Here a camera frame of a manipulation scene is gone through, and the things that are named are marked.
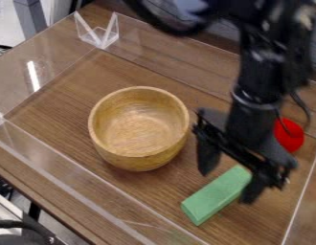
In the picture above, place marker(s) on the red plush strawberry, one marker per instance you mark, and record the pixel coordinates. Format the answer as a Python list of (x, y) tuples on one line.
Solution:
[(289, 134)]

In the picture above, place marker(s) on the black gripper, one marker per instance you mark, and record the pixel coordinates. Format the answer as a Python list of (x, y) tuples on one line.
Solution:
[(242, 135)]

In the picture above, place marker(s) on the brown wooden bowl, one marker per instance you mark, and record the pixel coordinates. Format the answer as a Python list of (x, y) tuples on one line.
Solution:
[(137, 127)]

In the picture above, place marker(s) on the clear acrylic tray enclosure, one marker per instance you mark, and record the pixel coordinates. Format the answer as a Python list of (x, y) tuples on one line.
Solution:
[(53, 77)]

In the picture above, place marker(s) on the clear acrylic corner bracket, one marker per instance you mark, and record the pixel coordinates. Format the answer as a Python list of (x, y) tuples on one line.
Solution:
[(100, 37)]

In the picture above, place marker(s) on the green rectangular block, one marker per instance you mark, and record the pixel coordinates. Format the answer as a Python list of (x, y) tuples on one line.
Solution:
[(207, 201)]

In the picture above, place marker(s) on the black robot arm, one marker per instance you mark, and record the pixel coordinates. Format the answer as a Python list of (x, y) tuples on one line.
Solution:
[(275, 30)]

